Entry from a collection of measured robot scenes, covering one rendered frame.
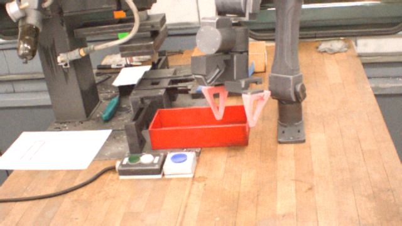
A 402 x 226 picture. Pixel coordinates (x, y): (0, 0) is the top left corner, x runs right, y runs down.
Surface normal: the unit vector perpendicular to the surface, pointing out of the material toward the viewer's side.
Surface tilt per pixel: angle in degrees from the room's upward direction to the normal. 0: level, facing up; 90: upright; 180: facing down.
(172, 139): 90
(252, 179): 0
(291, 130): 0
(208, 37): 75
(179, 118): 90
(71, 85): 90
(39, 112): 90
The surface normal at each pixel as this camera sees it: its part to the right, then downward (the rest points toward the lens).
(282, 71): -0.59, 0.18
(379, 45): -0.20, 0.44
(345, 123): -0.13, -0.89
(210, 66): 0.68, 0.14
